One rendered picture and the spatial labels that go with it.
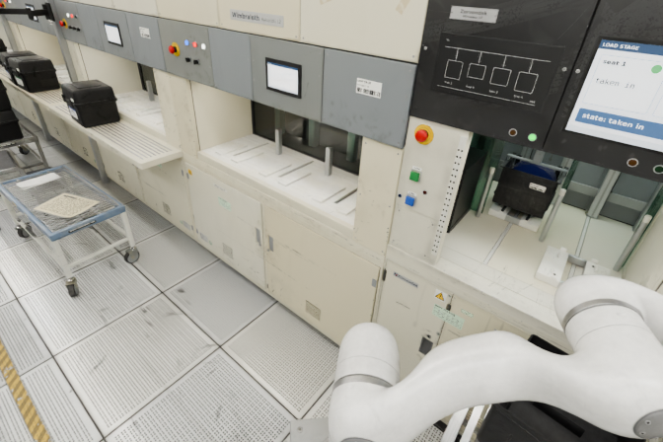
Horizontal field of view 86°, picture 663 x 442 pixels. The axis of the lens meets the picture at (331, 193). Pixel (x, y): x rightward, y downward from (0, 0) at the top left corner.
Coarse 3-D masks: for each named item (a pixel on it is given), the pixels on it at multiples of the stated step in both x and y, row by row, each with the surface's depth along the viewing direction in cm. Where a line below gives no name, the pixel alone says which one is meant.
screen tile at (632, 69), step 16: (608, 64) 80; (624, 64) 78; (640, 64) 76; (592, 80) 82; (640, 80) 77; (656, 80) 76; (592, 96) 83; (608, 96) 82; (624, 96) 80; (640, 96) 78; (640, 112) 79
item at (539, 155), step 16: (512, 160) 165; (528, 160) 155; (512, 176) 152; (528, 176) 148; (560, 176) 148; (496, 192) 159; (512, 192) 155; (528, 192) 151; (544, 192) 147; (528, 208) 153; (544, 208) 149
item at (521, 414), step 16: (560, 352) 96; (496, 416) 84; (512, 416) 81; (528, 416) 96; (544, 416) 97; (560, 416) 94; (576, 416) 97; (480, 432) 90; (496, 432) 86; (512, 432) 82; (528, 432) 79; (544, 432) 93; (560, 432) 93; (576, 432) 93; (592, 432) 94; (608, 432) 94
